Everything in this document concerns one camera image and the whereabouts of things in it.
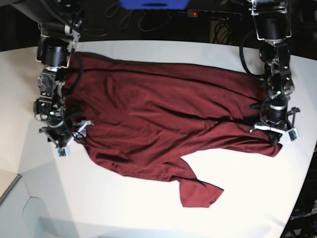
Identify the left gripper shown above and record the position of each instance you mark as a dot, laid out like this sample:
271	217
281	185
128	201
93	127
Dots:
278	120

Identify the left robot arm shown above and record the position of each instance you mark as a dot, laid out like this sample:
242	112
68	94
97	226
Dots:
272	27

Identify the dark red t-shirt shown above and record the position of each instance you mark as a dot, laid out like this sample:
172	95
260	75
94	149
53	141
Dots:
146	116

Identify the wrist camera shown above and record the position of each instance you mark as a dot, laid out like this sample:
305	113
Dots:
291	135
62	152

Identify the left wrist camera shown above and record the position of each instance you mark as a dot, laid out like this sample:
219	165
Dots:
291	135

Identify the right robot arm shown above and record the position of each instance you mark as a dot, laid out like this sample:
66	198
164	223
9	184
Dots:
59	22

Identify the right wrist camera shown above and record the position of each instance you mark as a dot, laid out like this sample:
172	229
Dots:
62	152

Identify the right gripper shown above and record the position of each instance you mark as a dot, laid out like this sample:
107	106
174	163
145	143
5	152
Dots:
67	131

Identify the blue box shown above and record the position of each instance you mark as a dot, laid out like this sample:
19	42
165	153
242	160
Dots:
153	4

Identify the black power strip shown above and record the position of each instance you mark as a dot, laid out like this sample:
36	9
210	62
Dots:
212	14

